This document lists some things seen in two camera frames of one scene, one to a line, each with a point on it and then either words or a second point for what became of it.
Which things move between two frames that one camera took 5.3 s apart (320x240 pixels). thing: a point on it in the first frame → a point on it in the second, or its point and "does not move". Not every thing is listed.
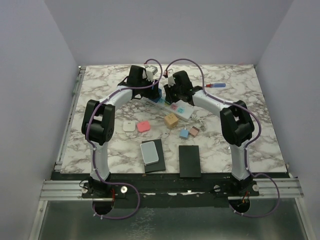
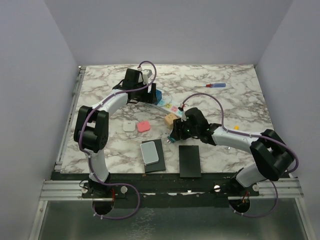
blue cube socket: [156, 99] does not move
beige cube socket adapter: [171, 120] does not move
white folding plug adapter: [129, 126] does not move
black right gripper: [170, 97] → [175, 133]
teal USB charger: [162, 99] → [170, 139]
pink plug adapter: [143, 126] does not move
